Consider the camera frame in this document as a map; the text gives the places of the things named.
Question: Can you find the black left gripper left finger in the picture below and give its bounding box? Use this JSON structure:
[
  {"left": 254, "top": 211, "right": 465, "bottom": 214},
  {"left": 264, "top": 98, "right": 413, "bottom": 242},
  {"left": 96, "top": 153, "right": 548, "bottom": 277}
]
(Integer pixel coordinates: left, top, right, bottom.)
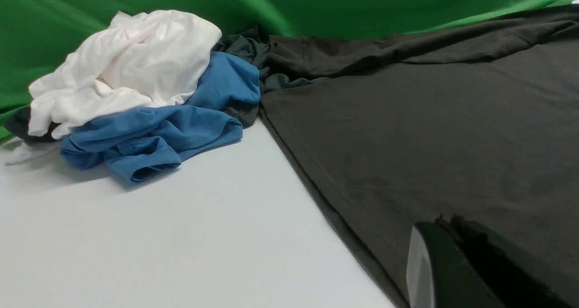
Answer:
[{"left": 406, "top": 222, "right": 503, "bottom": 308}]

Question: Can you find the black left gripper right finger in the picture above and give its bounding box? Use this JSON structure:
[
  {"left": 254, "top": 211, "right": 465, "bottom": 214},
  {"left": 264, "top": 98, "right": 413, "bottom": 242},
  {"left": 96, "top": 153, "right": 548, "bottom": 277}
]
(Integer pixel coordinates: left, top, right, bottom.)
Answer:
[{"left": 450, "top": 215, "right": 571, "bottom": 308}]

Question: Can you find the dark gray long-sleeve shirt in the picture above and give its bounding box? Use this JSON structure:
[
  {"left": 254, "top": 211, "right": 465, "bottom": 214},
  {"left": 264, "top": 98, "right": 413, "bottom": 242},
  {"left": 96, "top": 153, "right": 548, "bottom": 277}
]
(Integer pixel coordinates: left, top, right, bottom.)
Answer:
[{"left": 261, "top": 4, "right": 578, "bottom": 308}]

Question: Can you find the dark teal crumpled shirt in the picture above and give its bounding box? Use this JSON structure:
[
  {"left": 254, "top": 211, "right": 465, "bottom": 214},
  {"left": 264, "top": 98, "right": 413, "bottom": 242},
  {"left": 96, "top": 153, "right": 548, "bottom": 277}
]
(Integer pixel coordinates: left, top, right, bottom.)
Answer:
[{"left": 2, "top": 26, "right": 319, "bottom": 144}]

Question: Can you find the blue crumpled shirt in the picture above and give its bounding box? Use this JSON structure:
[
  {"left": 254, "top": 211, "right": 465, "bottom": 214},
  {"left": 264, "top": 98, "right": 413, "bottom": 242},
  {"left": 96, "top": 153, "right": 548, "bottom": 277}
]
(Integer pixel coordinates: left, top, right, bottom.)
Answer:
[{"left": 60, "top": 52, "right": 261, "bottom": 184}]

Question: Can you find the white crumpled shirt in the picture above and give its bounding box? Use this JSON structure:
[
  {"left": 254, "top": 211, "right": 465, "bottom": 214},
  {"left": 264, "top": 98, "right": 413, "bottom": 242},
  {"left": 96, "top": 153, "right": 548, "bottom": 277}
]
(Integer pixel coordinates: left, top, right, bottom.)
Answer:
[{"left": 28, "top": 10, "right": 223, "bottom": 139}]

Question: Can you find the green backdrop cloth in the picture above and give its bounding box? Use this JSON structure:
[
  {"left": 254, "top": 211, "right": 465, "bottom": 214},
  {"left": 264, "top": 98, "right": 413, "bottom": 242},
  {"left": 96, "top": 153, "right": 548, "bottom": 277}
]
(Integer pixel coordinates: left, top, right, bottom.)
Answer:
[{"left": 1, "top": 0, "right": 578, "bottom": 123}]

